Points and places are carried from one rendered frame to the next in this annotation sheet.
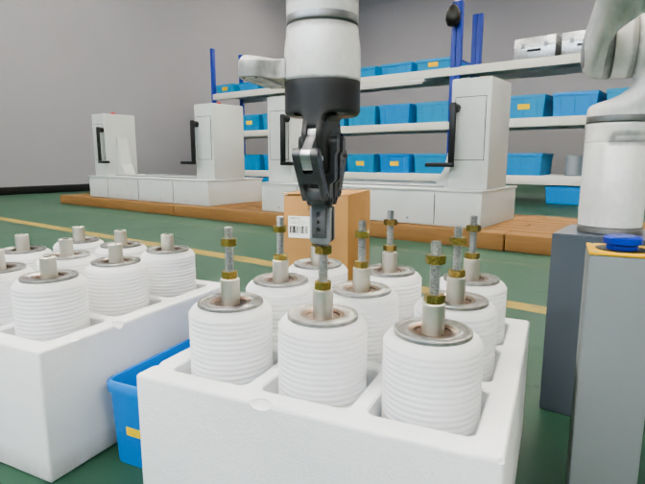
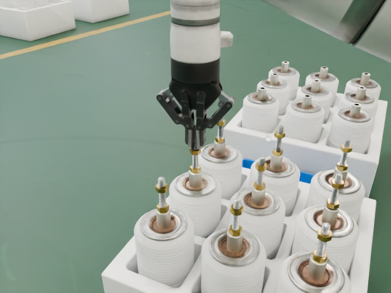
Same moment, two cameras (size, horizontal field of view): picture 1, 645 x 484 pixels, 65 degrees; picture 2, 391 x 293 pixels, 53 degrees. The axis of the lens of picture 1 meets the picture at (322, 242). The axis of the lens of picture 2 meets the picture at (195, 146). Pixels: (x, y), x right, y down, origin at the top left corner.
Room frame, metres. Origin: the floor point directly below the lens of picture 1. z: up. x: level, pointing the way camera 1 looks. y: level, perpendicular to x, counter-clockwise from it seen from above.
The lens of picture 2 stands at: (0.52, -0.57, 0.67)
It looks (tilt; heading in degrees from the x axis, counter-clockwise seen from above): 31 degrees down; 90
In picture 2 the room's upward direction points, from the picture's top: straight up
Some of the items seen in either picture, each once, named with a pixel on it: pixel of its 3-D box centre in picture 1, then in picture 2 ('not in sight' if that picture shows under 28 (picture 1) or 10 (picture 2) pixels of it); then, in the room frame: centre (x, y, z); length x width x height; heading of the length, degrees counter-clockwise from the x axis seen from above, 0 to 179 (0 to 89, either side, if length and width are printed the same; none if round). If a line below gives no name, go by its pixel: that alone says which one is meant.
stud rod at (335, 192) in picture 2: (390, 235); (334, 194); (0.73, -0.10, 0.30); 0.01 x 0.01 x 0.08
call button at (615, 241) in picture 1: (622, 244); not in sight; (0.57, -0.34, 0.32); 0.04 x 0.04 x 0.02
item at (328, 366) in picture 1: (322, 395); (195, 221); (0.52, 0.00, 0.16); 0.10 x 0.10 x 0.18
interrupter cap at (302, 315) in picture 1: (322, 315); (195, 183); (0.52, 0.00, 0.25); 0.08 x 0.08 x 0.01
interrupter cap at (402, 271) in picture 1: (389, 271); (329, 221); (0.73, -0.10, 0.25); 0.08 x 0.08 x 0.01
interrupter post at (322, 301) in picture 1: (322, 303); (195, 178); (0.52, 0.00, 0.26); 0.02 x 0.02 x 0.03
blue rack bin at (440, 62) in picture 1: (441, 67); not in sight; (5.61, -1.28, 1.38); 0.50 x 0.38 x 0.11; 145
